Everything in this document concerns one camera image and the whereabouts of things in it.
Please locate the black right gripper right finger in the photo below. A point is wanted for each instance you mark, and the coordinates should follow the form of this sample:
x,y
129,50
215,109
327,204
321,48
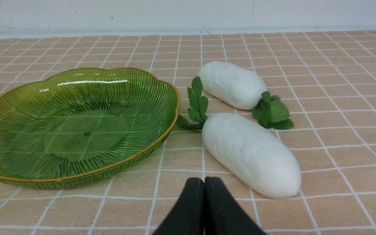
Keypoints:
x,y
222,214

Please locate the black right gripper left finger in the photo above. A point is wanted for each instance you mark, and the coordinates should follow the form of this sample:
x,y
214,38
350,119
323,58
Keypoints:
x,y
186,216

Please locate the white radish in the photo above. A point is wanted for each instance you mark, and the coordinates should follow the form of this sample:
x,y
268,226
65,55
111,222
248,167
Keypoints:
x,y
245,148
245,90

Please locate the green glass plate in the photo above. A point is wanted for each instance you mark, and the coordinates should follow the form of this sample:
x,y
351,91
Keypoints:
x,y
83,125

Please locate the orange checked tablecloth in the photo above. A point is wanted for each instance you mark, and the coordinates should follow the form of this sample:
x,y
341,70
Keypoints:
x,y
327,80

